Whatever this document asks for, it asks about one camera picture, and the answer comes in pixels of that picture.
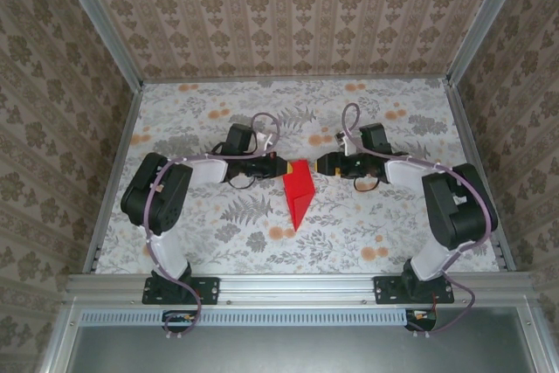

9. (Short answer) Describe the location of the white slotted cable duct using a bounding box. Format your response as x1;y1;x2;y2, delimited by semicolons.
80;307;410;327

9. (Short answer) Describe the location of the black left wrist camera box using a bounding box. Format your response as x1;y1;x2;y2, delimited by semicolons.
224;123;255;155

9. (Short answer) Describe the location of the thin aluminium rail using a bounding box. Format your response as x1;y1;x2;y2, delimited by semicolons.
141;75;451;85

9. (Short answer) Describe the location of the grey metal panel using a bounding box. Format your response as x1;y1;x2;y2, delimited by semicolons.
65;324;538;373

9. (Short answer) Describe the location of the floral patterned tablecloth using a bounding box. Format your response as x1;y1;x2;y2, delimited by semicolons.
93;78;501;276

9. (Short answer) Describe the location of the small controller board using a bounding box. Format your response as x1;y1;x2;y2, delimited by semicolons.
404;307;438;331
163;309;200;334

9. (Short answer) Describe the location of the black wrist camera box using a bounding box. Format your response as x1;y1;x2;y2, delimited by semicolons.
358;123;392;154
224;123;255;155

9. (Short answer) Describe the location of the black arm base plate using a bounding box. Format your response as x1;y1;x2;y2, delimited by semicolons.
141;276;221;306
374;276;455;306

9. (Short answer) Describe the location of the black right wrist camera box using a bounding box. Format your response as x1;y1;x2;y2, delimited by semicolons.
358;123;392;154

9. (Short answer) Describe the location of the red paper sheet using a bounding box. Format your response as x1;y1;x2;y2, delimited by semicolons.
282;158;316;232

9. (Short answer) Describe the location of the purple cable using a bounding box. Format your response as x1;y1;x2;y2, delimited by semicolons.
341;103;499;339
143;111;280;342

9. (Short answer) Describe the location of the wide aluminium frame rail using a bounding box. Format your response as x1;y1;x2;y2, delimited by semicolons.
65;272;538;304

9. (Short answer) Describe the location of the thin black cable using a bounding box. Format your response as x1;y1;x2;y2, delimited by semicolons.
220;169;255;191
353;174;382;195

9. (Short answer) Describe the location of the aluminium frame post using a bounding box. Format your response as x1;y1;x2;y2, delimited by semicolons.
51;0;145;88
447;0;536;86

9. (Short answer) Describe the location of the aluminium side rail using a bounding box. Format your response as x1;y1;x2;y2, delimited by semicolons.
443;79;516;272
82;82;145;273

